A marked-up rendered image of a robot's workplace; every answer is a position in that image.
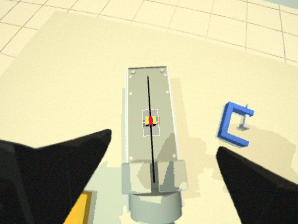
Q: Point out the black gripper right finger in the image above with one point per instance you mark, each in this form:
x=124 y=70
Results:
x=259 y=195

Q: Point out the yellow rectangular block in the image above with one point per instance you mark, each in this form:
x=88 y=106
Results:
x=80 y=212

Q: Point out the blue c-shaped block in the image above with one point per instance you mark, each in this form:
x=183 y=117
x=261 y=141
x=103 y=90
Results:
x=227 y=113

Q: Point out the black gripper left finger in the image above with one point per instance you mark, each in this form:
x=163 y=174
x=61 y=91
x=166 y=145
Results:
x=50 y=179

